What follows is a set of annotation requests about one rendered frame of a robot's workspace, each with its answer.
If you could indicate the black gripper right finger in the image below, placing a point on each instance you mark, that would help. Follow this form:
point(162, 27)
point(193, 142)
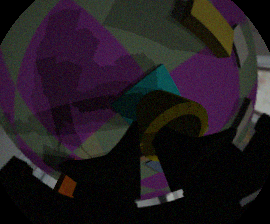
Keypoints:
point(179, 154)

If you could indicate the yellow rectangular block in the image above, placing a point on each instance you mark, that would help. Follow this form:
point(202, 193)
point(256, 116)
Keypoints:
point(205, 22)

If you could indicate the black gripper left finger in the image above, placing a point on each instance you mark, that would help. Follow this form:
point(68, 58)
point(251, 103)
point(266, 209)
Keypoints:
point(120, 166)

